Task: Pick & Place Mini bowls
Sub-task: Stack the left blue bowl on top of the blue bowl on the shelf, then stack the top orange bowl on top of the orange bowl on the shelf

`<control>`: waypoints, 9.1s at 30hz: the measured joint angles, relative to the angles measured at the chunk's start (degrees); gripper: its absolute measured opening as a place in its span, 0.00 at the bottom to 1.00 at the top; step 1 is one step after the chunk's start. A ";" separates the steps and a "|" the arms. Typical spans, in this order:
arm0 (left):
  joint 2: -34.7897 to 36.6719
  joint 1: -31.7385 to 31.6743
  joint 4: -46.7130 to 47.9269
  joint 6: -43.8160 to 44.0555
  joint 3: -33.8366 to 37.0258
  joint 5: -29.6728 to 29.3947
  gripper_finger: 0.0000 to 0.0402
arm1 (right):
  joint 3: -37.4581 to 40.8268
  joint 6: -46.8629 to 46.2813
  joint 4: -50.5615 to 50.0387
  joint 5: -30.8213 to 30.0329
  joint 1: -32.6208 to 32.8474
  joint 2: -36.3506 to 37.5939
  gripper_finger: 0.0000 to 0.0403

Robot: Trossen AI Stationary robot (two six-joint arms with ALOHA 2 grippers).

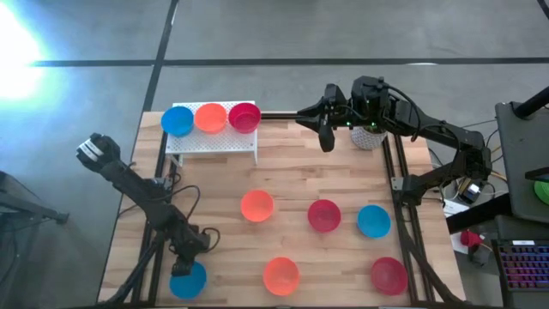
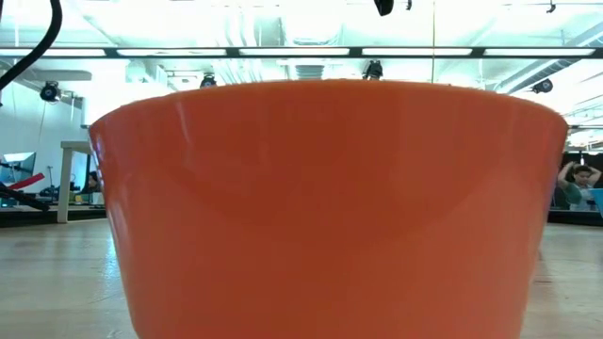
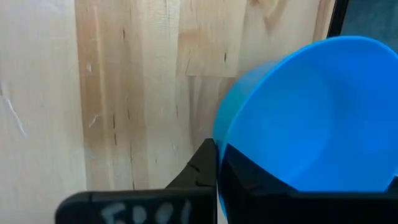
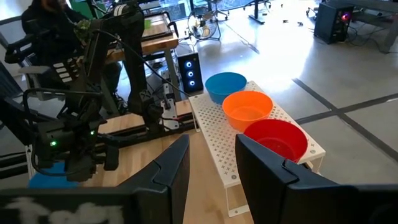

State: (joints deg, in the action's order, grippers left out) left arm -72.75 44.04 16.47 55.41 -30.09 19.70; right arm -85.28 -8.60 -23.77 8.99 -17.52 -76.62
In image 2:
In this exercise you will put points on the orange mini bowl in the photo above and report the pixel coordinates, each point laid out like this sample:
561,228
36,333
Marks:
330,212

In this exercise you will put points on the ceiling air vent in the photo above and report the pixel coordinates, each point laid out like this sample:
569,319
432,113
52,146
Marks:
309,72

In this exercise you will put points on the black ceiling spotlight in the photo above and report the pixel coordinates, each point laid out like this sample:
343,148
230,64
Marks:
208,81
49,92
373,69
542,85

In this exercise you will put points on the black ceiling light track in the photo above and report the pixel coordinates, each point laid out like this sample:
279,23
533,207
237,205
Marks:
232,52

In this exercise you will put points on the small black ceiling fixture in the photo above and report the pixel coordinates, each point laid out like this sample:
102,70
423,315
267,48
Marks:
550,6
408,4

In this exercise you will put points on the person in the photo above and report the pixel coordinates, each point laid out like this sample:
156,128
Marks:
579,188
93,181

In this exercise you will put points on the white table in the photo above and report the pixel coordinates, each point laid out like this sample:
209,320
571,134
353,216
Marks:
64,188

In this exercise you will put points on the red angled bar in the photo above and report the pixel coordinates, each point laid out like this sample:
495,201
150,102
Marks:
28,181

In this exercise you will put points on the black angled bar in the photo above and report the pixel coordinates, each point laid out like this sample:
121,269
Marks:
23,198

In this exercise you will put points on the computer monitor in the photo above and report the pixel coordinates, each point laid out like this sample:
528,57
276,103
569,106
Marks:
19,165

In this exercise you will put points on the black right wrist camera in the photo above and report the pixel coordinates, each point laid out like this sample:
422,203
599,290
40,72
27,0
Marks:
384,5

